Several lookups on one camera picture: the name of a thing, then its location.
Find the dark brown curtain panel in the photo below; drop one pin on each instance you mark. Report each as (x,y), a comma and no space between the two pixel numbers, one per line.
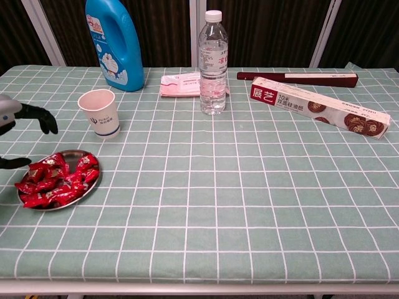
(15,31)
(265,31)
(162,31)
(368,31)

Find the round silver metal plate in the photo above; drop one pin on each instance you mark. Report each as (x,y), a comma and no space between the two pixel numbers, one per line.
(74,156)

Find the long dark red box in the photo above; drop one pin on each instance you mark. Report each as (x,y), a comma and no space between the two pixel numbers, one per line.
(249,75)

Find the white baking paper box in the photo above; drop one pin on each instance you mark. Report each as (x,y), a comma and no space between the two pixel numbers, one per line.
(290,100)

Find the pink white tissue packet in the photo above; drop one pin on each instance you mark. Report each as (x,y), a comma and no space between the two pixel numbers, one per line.
(177,85)

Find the clear plastic water bottle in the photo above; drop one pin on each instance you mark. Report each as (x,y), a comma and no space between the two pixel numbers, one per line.
(213,93)

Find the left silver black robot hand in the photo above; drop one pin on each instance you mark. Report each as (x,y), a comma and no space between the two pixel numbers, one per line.
(7,109)

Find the grey metal partition post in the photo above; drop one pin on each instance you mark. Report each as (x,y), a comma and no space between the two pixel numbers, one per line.
(325,31)
(45,34)
(194,37)

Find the white paper cup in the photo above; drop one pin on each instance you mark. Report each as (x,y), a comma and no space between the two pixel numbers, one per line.
(104,121)

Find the blue detergent pump bottle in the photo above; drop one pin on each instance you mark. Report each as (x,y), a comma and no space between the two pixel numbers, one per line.
(124,62)

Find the green checked tablecloth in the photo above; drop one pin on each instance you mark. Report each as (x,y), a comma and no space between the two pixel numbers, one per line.
(218,187)

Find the white table frame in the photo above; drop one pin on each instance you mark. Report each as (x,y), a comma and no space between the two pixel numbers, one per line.
(187,288)

